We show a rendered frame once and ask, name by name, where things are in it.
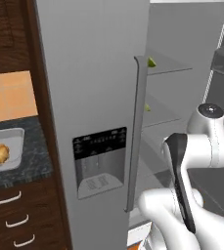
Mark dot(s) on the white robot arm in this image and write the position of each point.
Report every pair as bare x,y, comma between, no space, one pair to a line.
201,146

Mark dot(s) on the green lemon wedge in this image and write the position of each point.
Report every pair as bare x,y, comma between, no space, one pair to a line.
146,107
151,62

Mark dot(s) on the grey tupperware container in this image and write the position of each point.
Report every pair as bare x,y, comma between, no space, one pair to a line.
4,148

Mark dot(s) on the brown chicken drumstick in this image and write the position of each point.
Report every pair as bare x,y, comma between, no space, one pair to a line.
2,154

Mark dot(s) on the glass fridge shelf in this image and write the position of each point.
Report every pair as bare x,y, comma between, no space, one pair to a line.
169,65
159,114

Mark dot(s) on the grey fridge body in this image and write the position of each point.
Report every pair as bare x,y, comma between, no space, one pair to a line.
173,107

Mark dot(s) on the open grey fridge door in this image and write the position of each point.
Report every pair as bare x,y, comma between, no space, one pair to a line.
222,91

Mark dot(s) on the dark wood drawer front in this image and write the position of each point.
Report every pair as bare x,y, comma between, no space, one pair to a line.
25,221
35,242
19,195

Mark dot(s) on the dark wood upper cupboard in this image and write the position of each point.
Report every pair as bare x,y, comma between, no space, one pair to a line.
6,32

